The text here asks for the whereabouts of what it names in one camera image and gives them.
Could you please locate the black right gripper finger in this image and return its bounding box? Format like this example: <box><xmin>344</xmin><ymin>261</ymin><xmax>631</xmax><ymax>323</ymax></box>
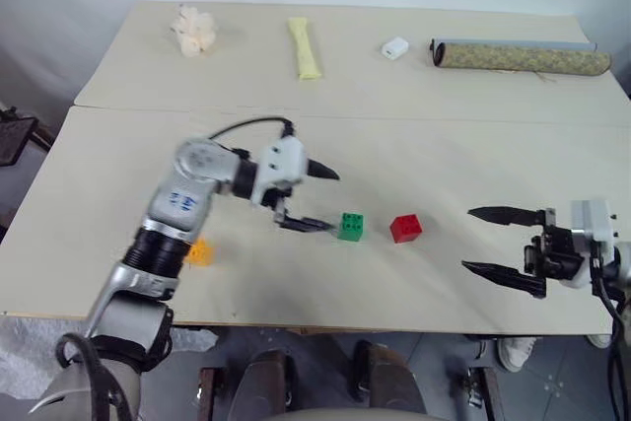
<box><xmin>459</xmin><ymin>259</ymin><xmax>548</xmax><ymax>300</ymax></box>
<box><xmin>466</xmin><ymin>205</ymin><xmax>547</xmax><ymax>229</ymax></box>

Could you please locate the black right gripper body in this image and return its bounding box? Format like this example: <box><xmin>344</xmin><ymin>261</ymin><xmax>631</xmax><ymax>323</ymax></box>
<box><xmin>523</xmin><ymin>208</ymin><xmax>600</xmax><ymax>289</ymax></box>

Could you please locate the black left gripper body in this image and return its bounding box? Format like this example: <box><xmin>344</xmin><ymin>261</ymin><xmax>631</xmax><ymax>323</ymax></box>
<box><xmin>260</xmin><ymin>183</ymin><xmax>294</xmax><ymax>226</ymax></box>

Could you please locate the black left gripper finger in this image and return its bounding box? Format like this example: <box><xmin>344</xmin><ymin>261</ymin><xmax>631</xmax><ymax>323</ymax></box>
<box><xmin>305</xmin><ymin>158</ymin><xmax>341</xmax><ymax>182</ymax></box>
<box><xmin>279</xmin><ymin>215</ymin><xmax>340</xmax><ymax>235</ymax></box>

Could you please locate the green toy cube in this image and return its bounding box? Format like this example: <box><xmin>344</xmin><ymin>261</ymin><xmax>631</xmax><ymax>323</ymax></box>
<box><xmin>337</xmin><ymin>211</ymin><xmax>367</xmax><ymax>243</ymax></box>

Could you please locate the yellow toy cube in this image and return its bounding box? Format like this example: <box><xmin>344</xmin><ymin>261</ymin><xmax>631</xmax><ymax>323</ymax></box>
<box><xmin>183</xmin><ymin>238</ymin><xmax>217</xmax><ymax>267</ymax></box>

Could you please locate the red toy cube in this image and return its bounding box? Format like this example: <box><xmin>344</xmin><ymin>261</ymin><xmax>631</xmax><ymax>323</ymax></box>
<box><xmin>388</xmin><ymin>213</ymin><xmax>424</xmax><ymax>245</ymax></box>

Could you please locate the long pale yellow pouch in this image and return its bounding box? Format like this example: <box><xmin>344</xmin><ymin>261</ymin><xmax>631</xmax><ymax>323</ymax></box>
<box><xmin>286</xmin><ymin>16</ymin><xmax>323</xmax><ymax>82</ymax></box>

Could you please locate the small white charger plug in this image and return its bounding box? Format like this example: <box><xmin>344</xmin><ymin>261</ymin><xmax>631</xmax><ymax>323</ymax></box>
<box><xmin>380</xmin><ymin>36</ymin><xmax>411</xmax><ymax>61</ymax></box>

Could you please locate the dark rounded shape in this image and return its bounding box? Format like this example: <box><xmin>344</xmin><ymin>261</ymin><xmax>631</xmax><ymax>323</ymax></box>
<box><xmin>230</xmin><ymin>348</ymin><xmax>298</xmax><ymax>421</ymax></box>
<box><xmin>353</xmin><ymin>340</ymin><xmax>428</xmax><ymax>418</ymax></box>

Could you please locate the rolled patterned mat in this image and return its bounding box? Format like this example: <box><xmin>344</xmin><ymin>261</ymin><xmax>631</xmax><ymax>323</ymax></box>
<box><xmin>427</xmin><ymin>36</ymin><xmax>613</xmax><ymax>79</ymax></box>

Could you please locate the grey robot torso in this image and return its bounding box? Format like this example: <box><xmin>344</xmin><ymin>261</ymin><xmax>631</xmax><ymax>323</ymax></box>
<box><xmin>275</xmin><ymin>407</ymin><xmax>448</xmax><ymax>421</ymax></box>

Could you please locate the black stand beside table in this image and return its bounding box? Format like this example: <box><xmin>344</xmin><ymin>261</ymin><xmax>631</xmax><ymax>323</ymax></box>
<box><xmin>0</xmin><ymin>104</ymin><xmax>54</xmax><ymax>169</ymax></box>

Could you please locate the white plastic wrap sheet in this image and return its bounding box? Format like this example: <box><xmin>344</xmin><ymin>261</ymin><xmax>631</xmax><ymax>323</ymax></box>
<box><xmin>0</xmin><ymin>316</ymin><xmax>219</xmax><ymax>400</ymax></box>

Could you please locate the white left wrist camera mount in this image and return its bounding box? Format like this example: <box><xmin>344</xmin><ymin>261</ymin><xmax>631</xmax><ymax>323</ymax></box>
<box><xmin>249</xmin><ymin>137</ymin><xmax>310</xmax><ymax>208</ymax></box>

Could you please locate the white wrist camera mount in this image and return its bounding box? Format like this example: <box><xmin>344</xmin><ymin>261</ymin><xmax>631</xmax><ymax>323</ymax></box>
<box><xmin>561</xmin><ymin>199</ymin><xmax>618</xmax><ymax>290</ymax></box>
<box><xmin>249</xmin><ymin>137</ymin><xmax>310</xmax><ymax>208</ymax></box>

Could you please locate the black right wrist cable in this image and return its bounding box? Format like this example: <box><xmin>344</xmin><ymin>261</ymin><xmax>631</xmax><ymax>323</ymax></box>
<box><xmin>589</xmin><ymin>253</ymin><xmax>631</xmax><ymax>421</ymax></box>

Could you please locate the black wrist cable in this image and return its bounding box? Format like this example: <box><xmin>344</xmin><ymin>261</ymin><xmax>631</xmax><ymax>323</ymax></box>
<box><xmin>589</xmin><ymin>253</ymin><xmax>631</xmax><ymax>421</ymax></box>
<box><xmin>206</xmin><ymin>117</ymin><xmax>298</xmax><ymax>146</ymax></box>

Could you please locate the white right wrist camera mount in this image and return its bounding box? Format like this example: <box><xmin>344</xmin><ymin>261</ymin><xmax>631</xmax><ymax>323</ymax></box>
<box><xmin>561</xmin><ymin>199</ymin><xmax>618</xmax><ymax>290</ymax></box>

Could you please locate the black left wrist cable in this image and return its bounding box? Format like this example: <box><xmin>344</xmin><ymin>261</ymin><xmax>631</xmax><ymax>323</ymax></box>
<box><xmin>206</xmin><ymin>117</ymin><xmax>298</xmax><ymax>146</ymax></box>

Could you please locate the dark table frame leg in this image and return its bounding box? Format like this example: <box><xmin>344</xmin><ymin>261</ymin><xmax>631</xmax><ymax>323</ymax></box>
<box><xmin>198</xmin><ymin>366</ymin><xmax>219</xmax><ymax>421</ymax></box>
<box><xmin>462</xmin><ymin>365</ymin><xmax>505</xmax><ymax>421</ymax></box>

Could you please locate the thick black shoulder cable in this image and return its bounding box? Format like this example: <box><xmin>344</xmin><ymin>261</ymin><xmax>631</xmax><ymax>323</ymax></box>
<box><xmin>55</xmin><ymin>331</ymin><xmax>135</xmax><ymax>421</ymax></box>

